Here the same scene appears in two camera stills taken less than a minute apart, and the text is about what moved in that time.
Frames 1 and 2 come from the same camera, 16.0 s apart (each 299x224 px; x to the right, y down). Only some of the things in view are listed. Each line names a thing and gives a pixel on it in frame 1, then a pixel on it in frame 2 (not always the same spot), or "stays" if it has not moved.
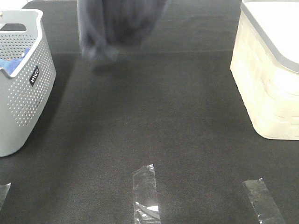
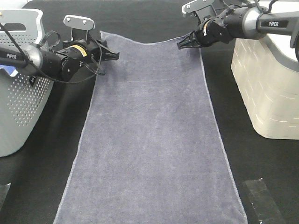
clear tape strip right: [266, 209] stays
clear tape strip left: [3, 190] stays
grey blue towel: [110, 28] to [151, 150]
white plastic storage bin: [265, 65] stays
